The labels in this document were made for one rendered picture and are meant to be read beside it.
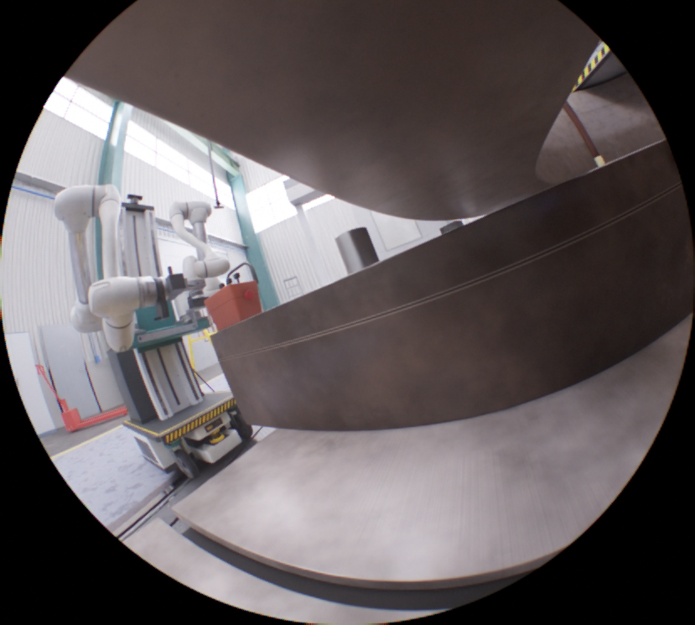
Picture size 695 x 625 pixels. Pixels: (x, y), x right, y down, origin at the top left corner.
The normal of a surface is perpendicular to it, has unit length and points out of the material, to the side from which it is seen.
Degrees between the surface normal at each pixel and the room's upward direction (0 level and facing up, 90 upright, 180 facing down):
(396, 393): 90
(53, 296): 90
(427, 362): 90
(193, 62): 180
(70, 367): 90
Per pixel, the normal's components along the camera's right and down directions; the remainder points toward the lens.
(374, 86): 0.36, 0.93
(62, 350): 0.93, -0.36
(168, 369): 0.87, -0.36
